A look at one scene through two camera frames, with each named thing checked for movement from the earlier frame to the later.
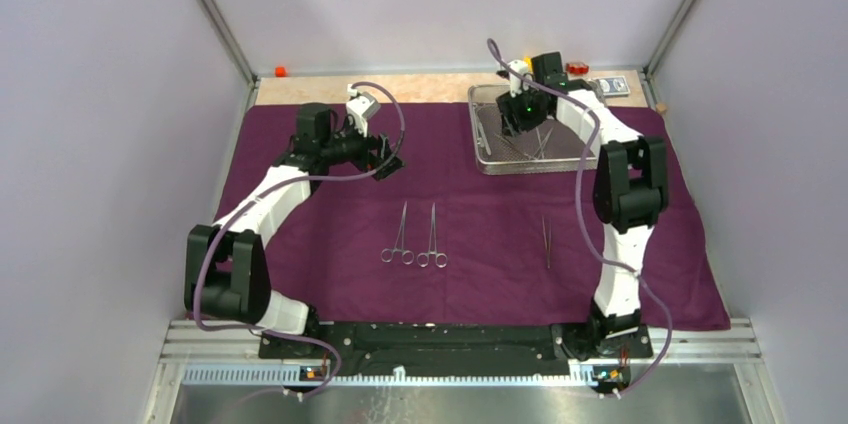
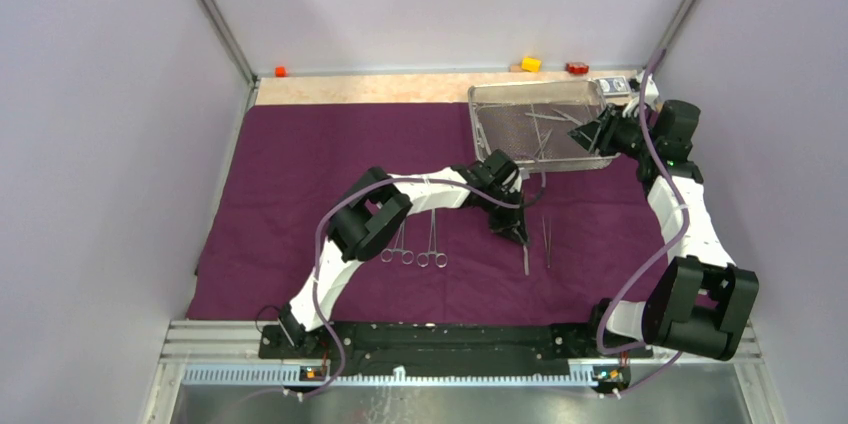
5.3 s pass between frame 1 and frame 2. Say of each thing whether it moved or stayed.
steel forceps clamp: stayed
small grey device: stayed
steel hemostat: stayed
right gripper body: moved
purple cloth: stayed
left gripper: moved
